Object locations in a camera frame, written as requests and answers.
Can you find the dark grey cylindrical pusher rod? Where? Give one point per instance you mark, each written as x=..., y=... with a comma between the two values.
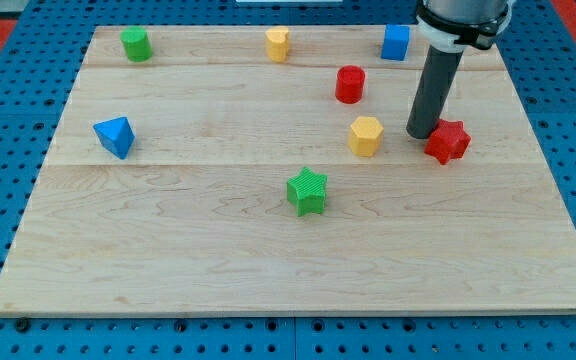
x=434, y=85

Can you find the red star block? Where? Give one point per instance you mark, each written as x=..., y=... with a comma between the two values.
x=448, y=141

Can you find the green star block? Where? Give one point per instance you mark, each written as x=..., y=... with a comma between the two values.
x=307, y=192

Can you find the blue cube block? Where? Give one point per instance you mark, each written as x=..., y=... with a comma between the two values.
x=395, y=42

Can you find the red cylinder block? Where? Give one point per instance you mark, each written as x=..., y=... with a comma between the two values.
x=350, y=84

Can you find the yellow hexagon block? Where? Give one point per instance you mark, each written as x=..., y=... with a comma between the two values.
x=365, y=136

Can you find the yellow heart block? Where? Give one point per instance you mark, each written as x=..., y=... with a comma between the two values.
x=277, y=42

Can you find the wooden board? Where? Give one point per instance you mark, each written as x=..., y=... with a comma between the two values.
x=195, y=222

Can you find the green cylinder block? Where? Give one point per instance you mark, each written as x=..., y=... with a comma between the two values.
x=136, y=43

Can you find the blue triangle block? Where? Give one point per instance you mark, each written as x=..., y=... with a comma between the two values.
x=116, y=136

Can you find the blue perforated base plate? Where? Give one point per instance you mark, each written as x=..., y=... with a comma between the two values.
x=38, y=66

